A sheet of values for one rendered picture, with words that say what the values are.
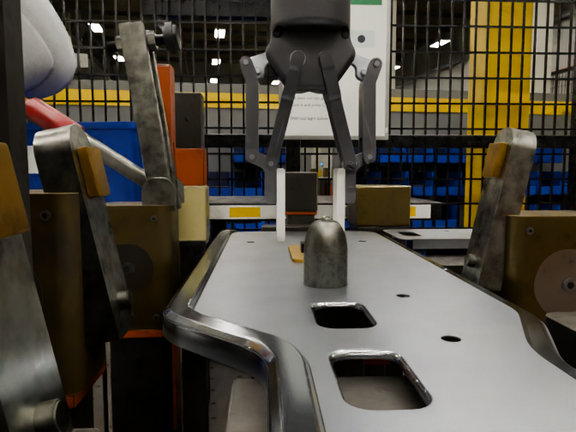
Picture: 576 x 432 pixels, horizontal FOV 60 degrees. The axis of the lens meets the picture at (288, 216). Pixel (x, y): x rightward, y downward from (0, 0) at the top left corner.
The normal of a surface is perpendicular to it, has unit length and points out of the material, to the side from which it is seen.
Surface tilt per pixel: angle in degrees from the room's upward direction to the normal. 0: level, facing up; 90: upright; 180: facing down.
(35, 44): 102
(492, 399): 0
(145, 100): 90
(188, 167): 90
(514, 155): 90
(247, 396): 0
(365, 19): 90
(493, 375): 0
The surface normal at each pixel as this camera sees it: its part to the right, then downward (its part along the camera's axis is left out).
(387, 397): 0.00, -1.00
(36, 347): 0.98, -0.21
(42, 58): 0.88, 0.36
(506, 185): 0.05, 0.09
